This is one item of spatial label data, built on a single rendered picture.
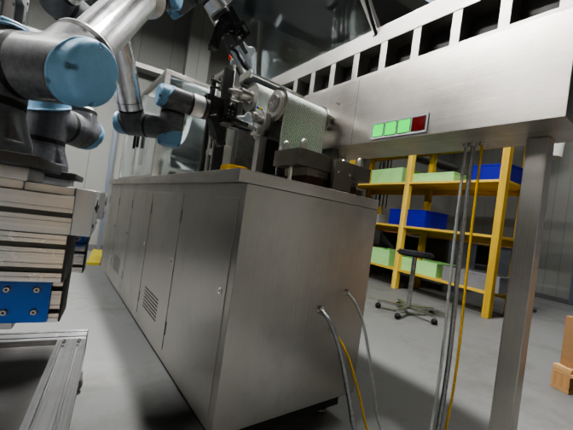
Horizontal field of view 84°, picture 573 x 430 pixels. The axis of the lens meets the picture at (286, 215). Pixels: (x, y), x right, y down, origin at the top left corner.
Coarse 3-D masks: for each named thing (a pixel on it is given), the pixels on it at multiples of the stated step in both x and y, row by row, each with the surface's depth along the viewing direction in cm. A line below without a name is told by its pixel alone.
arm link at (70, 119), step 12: (36, 108) 96; (48, 108) 97; (60, 108) 100; (36, 120) 96; (48, 120) 98; (60, 120) 100; (72, 120) 105; (36, 132) 96; (48, 132) 98; (60, 132) 101; (72, 132) 106
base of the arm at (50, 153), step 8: (32, 136) 96; (40, 136) 97; (32, 144) 96; (40, 144) 97; (48, 144) 98; (56, 144) 100; (64, 144) 103; (32, 152) 95; (40, 152) 96; (48, 152) 98; (56, 152) 100; (64, 152) 104; (56, 160) 101; (64, 160) 103; (64, 168) 102
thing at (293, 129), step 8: (288, 120) 132; (296, 120) 135; (304, 120) 138; (288, 128) 133; (296, 128) 135; (304, 128) 138; (312, 128) 141; (320, 128) 143; (288, 136) 133; (296, 136) 136; (304, 136) 138; (312, 136) 141; (320, 136) 144; (280, 144) 131; (296, 144) 136; (312, 144) 141; (320, 144) 144; (320, 152) 144
